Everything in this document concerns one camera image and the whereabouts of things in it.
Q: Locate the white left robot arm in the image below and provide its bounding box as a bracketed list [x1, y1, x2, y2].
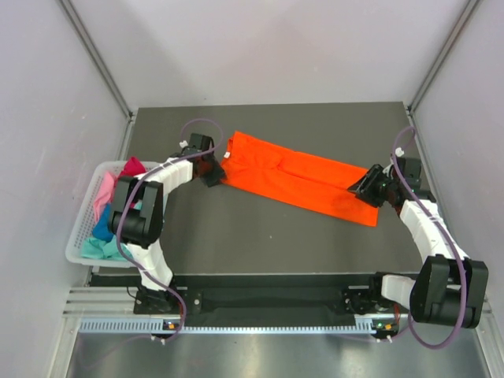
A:
[108, 147, 225, 313]

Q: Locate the magenta t shirt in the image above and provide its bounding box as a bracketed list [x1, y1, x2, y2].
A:
[118, 157, 146, 177]

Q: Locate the pink t shirt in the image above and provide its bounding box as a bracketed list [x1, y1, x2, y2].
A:
[93, 171, 117, 224]

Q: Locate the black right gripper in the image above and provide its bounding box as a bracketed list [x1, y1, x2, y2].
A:
[346, 164, 398, 208]

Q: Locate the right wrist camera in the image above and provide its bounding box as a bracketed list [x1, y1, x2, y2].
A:
[393, 147, 422, 191]

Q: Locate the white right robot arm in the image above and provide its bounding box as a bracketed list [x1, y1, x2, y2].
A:
[348, 158, 488, 328]

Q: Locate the aluminium corner frame post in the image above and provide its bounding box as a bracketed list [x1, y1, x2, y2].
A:
[405, 0, 484, 115]

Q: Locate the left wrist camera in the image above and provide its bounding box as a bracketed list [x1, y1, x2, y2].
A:
[180, 133, 215, 156]

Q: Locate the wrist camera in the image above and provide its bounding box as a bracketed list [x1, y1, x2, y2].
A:
[180, 133, 215, 156]
[393, 147, 422, 191]

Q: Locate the blue t shirt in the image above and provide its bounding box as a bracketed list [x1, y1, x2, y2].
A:
[92, 204, 113, 242]

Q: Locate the teal t shirt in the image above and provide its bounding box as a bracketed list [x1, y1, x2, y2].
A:
[80, 235, 127, 261]

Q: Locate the white plastic laundry basket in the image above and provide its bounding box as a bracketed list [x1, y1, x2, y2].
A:
[65, 160, 171, 269]

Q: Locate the slotted grey cable duct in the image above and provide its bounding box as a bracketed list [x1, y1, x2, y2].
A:
[79, 317, 399, 335]

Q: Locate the orange t shirt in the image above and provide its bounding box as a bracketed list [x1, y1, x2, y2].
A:
[221, 132, 379, 227]

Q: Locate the left aluminium frame post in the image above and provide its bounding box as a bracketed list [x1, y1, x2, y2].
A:
[58, 0, 137, 123]

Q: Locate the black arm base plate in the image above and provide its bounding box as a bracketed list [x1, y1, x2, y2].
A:
[133, 286, 393, 315]

